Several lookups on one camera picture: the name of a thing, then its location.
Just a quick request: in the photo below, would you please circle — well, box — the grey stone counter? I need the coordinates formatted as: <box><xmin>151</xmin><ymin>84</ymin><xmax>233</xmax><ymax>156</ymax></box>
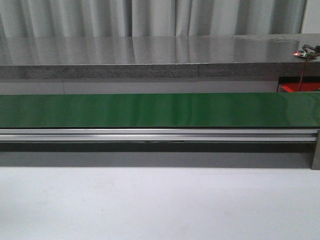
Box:
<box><xmin>0</xmin><ymin>33</ymin><xmax>320</xmax><ymax>79</ymax></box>

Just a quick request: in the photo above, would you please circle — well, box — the red plastic tray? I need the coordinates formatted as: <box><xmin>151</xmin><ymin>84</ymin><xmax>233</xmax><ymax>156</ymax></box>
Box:
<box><xmin>278</xmin><ymin>83</ymin><xmax>320</xmax><ymax>93</ymax></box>

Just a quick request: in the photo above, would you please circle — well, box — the green conveyor belt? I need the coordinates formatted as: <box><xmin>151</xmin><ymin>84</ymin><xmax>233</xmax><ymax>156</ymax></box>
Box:
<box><xmin>0</xmin><ymin>92</ymin><xmax>320</xmax><ymax>128</ymax></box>

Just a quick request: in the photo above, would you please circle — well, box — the small green circuit board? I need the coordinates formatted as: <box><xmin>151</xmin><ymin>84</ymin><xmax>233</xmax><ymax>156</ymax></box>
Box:
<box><xmin>293</xmin><ymin>50</ymin><xmax>315</xmax><ymax>59</ymax></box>

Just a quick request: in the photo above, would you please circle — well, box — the grey conveyor support leg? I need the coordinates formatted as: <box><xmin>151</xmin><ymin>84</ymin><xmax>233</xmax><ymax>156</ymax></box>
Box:
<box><xmin>311</xmin><ymin>132</ymin><xmax>320</xmax><ymax>170</ymax></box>

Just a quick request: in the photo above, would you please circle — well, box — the white curtain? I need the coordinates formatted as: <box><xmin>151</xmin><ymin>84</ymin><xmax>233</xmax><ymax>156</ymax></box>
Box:
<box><xmin>0</xmin><ymin>0</ymin><xmax>306</xmax><ymax>38</ymax></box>

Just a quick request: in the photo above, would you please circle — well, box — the aluminium conveyor frame rail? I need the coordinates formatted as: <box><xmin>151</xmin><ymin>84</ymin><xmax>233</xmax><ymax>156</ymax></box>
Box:
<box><xmin>0</xmin><ymin>128</ymin><xmax>320</xmax><ymax>142</ymax></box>

